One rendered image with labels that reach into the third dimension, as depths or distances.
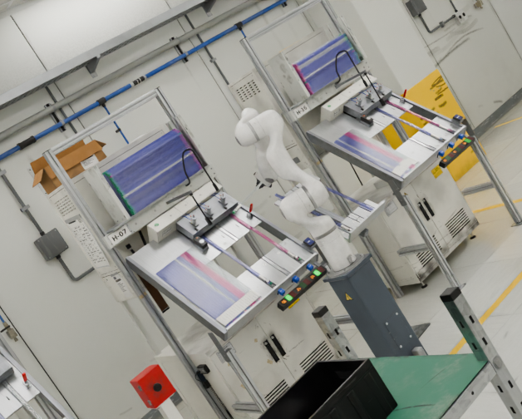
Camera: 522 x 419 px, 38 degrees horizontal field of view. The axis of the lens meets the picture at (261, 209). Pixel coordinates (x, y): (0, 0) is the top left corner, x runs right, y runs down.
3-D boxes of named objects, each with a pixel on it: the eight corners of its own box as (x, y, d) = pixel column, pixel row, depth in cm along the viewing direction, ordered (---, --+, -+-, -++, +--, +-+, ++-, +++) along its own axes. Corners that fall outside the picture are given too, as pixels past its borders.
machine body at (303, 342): (352, 366, 431) (294, 276, 423) (269, 451, 394) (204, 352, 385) (288, 368, 485) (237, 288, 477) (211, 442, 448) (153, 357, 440)
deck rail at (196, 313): (228, 339, 363) (227, 331, 359) (224, 342, 362) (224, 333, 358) (129, 263, 397) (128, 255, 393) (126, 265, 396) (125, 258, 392)
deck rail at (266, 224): (317, 260, 399) (318, 253, 395) (315, 263, 398) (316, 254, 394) (221, 198, 434) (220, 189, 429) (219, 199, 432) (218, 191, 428)
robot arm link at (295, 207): (339, 227, 343) (311, 182, 339) (304, 249, 342) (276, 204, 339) (334, 224, 355) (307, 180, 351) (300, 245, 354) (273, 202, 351)
